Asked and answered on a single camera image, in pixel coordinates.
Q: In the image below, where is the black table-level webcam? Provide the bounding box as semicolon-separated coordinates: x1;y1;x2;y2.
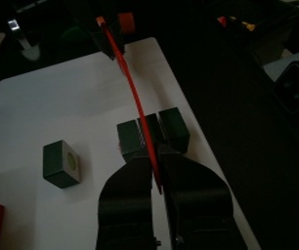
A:
270;60;299;115

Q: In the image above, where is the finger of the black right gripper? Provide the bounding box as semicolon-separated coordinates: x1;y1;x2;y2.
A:
105;15;128;56
82;19;120;62

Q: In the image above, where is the white cutting board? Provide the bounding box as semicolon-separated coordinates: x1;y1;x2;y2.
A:
0;36;264;250

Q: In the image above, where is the small orange toy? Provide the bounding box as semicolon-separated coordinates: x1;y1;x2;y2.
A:
214;15;229;27

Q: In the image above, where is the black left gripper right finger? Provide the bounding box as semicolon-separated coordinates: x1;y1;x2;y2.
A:
156;145;249;250

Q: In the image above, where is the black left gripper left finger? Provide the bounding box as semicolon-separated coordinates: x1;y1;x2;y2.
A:
94;155;158;250

